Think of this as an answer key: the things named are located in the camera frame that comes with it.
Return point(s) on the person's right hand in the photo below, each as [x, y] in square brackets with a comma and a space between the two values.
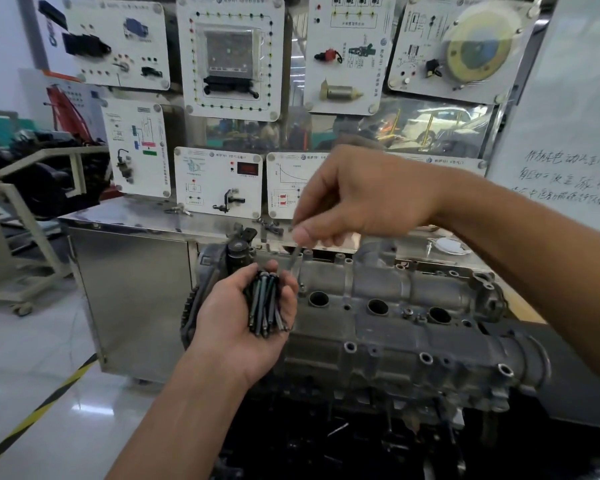
[375, 194]

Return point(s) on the person's left hand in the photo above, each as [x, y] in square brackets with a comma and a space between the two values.
[230, 329]

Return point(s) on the bundle of long dark bolts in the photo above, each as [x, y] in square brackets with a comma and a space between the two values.
[265, 304]

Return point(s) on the grey metal engine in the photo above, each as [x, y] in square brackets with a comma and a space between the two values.
[390, 344]

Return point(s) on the person's right forearm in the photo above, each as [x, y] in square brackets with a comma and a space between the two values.
[540, 259]

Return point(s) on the person's left forearm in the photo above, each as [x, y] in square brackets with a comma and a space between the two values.
[180, 429]

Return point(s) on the engine on beige stand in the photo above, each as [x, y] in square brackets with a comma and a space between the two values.
[5, 274]

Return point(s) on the black engine on trolley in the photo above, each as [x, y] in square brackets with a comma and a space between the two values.
[45, 189]

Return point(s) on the white panel throttle body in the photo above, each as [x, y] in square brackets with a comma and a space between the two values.
[445, 162]

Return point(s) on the white panel curve graph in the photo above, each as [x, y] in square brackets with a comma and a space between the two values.
[280, 204]

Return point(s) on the white sensor training panel board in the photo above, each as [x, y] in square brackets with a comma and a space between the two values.
[130, 294]

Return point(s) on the small black metal clip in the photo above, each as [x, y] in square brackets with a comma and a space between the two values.
[272, 227]

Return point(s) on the white panel brass filter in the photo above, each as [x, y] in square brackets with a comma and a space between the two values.
[375, 69]

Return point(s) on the white panel black lever sensor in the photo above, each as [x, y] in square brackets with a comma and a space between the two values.
[200, 199]

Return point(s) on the white panel green red labels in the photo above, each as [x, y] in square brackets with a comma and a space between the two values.
[157, 179]

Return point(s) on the white panel yellow disc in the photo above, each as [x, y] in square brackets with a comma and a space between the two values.
[410, 24]

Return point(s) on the yellow blue disc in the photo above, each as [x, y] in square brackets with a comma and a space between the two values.
[480, 49]

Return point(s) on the clear cased control module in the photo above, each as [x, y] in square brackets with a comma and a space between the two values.
[230, 49]

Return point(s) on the white panel control module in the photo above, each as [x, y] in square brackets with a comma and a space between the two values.
[187, 104]

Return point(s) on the large whiteboard on stand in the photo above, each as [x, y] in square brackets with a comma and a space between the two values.
[570, 69]

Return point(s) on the red hoist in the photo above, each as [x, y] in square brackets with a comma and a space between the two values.
[67, 112]

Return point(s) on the black accelerator pedal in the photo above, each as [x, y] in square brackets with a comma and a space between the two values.
[85, 44]

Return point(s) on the grey wall cabinet orange strip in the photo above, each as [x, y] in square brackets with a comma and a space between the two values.
[30, 94]

